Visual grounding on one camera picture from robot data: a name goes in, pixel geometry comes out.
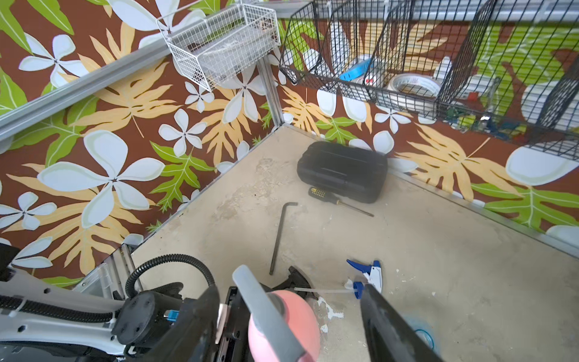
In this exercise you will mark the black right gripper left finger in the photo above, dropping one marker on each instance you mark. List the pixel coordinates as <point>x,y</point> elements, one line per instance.
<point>152,338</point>

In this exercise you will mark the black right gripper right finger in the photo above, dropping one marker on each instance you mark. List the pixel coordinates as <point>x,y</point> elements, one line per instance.
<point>388,336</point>

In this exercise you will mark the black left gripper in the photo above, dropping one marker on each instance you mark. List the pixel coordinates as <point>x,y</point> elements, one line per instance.
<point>234,343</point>

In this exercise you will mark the pink grey spray nozzle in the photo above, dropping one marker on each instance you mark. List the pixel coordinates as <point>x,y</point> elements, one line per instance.
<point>265,315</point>

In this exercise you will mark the opaque pink spray bottle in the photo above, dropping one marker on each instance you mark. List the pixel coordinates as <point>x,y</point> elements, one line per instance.
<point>299,317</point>

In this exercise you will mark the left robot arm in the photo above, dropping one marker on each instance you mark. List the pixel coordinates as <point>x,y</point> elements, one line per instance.
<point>65,323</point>

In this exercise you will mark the clear blue spray bottle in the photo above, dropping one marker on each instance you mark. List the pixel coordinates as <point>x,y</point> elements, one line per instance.
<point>423,331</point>

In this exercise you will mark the blue white spray nozzle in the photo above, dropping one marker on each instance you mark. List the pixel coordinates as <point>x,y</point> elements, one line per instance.
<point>372,276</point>

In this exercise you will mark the black hex key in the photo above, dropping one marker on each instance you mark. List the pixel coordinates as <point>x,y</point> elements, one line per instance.
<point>279,235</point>

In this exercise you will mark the black yellow screwdriver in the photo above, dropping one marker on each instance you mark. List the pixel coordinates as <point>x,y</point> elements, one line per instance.
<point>331,198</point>

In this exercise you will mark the black plastic tool case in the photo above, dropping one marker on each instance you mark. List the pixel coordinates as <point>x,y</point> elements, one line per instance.
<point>355,173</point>

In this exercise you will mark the blue tape roll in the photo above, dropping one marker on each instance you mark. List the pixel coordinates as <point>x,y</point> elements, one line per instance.
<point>356,71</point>

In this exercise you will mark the white tape roll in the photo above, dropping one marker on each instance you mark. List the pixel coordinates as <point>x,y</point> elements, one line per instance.
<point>413,92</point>

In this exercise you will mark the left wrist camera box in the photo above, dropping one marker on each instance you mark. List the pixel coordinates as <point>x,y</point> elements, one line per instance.
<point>171,315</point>

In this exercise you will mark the white wire wall basket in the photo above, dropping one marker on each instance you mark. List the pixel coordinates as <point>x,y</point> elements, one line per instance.
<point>212,49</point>

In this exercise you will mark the black wire wall basket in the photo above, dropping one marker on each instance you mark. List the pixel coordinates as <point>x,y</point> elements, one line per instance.
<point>508,69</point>

